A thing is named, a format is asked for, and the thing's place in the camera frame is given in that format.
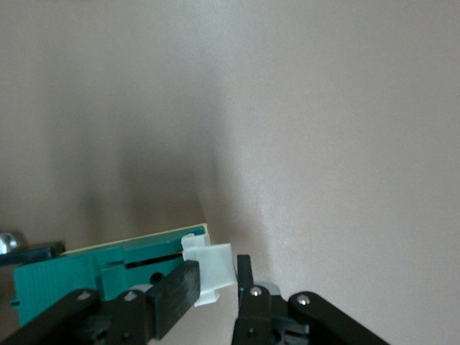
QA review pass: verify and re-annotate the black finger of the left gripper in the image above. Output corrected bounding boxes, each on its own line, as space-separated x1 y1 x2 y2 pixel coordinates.
0 231 66 267

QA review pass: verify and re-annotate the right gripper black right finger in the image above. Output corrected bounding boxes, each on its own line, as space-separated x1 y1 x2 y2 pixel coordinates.
231 254 389 345

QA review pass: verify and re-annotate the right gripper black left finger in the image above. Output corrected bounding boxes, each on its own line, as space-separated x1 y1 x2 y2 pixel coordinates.
0 259 201 345

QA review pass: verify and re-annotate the green load switch white handle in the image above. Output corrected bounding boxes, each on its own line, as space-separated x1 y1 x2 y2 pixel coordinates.
12 222 238 326

